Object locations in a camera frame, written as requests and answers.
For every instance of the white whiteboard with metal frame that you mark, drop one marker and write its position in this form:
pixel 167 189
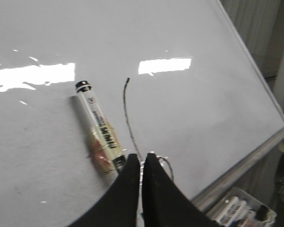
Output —
pixel 191 88

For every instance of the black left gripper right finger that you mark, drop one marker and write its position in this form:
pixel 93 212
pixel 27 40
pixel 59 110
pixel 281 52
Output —
pixel 163 204

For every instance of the red magnet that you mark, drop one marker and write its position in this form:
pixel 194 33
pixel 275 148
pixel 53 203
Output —
pixel 97 154

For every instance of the clear plastic marker box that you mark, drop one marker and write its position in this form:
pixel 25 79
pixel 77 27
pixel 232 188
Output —
pixel 255 214

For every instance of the white black whiteboard marker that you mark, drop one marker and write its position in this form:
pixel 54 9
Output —
pixel 90 114

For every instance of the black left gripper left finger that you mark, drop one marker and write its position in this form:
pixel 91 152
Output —
pixel 118 206

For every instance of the spare marker in box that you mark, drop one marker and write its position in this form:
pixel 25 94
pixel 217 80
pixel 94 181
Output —
pixel 235 212
pixel 231 203

